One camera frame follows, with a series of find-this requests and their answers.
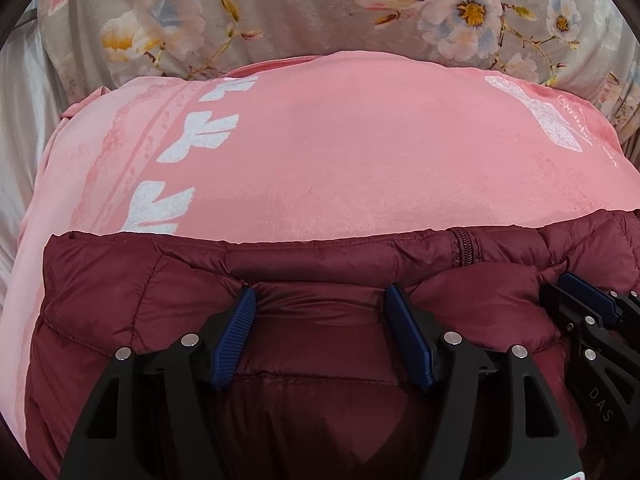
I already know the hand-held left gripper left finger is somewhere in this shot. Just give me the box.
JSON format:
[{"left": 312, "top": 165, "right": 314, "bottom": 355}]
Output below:
[{"left": 60, "top": 287, "right": 258, "bottom": 480}]

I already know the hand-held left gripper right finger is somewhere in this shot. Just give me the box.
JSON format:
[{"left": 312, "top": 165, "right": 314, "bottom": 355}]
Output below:
[{"left": 385, "top": 282, "right": 583, "bottom": 480}]

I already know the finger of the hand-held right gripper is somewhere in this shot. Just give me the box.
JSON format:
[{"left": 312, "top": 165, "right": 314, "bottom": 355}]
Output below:
[
  {"left": 540, "top": 285, "right": 640, "bottom": 433},
  {"left": 557, "top": 272, "right": 640, "bottom": 324}
]

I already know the maroon puffer jacket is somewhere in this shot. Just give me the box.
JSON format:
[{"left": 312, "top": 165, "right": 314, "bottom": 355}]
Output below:
[{"left": 22, "top": 207, "right": 640, "bottom": 480}]

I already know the pink printed blanket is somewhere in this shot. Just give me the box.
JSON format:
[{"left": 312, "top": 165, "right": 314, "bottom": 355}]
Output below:
[{"left": 0, "top": 50, "right": 640, "bottom": 480}]

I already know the grey satin cloth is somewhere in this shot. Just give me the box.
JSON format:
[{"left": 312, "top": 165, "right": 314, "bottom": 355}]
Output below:
[{"left": 0, "top": 7, "right": 68, "bottom": 291}]

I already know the grey floral quilt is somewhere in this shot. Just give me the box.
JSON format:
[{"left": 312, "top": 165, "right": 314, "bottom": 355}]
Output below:
[{"left": 37, "top": 0, "right": 640, "bottom": 161}]

